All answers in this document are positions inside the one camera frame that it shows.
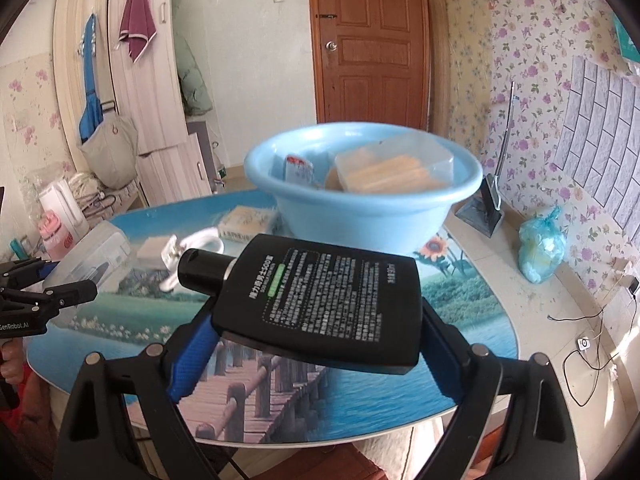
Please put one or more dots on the dustpan with broom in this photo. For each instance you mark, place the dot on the dustpan with broom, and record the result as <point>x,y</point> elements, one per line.
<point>484,211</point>

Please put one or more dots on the rolled bamboo mat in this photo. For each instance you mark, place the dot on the rolled bamboo mat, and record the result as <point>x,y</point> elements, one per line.
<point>440,74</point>

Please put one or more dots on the white power adapter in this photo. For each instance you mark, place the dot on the white power adapter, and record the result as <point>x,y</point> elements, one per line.
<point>152,252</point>

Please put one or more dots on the black bottle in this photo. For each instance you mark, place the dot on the black bottle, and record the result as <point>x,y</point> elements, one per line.
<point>322,304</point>

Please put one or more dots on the blue hanging bag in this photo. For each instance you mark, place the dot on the blue hanging bag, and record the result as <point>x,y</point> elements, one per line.
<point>92,116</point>

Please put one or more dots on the green padded jacket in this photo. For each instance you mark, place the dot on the green padded jacket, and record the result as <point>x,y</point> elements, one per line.
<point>194,94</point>

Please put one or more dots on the brown wooden door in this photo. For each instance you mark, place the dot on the brown wooden door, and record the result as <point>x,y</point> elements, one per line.
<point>371,60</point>

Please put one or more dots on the beige tote bag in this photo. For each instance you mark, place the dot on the beige tote bag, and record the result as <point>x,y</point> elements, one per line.
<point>111,151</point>

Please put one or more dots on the person left hand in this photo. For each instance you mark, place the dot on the person left hand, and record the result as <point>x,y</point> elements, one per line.
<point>12,361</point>

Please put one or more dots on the tissue pack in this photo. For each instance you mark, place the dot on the tissue pack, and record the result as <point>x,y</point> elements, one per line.
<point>243,223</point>

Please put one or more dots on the teal paper bag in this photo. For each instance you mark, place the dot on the teal paper bag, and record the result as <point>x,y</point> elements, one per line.
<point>628,49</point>

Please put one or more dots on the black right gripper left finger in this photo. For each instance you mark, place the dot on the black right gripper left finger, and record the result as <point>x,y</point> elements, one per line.
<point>96,439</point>

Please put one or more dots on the clear toothpick box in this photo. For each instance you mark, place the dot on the clear toothpick box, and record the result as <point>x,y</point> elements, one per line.
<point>408,163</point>

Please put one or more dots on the blue plastic garbage bag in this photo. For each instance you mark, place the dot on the blue plastic garbage bag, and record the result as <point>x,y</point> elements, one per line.
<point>542,247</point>

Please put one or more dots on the pink appliance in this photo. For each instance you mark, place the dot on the pink appliance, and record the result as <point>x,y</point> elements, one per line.
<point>57,240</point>

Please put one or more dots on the white curved plastic item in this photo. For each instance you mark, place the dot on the white curved plastic item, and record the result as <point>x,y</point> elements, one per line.
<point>185,259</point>

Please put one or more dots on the maroon towel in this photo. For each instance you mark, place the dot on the maroon towel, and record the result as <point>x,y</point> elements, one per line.
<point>137,28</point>

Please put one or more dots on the white wooden wardrobe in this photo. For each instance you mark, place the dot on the white wooden wardrobe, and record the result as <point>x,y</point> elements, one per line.
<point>170,165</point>

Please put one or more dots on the clear plastic storage box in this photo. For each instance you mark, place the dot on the clear plastic storage box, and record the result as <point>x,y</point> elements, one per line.
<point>95,257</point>

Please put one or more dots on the clear plastic bag in basin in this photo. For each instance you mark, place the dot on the clear plastic bag in basin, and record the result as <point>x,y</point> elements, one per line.
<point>298,171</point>

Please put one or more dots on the light blue plastic basin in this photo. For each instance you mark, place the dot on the light blue plastic basin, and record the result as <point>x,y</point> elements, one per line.
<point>399,224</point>

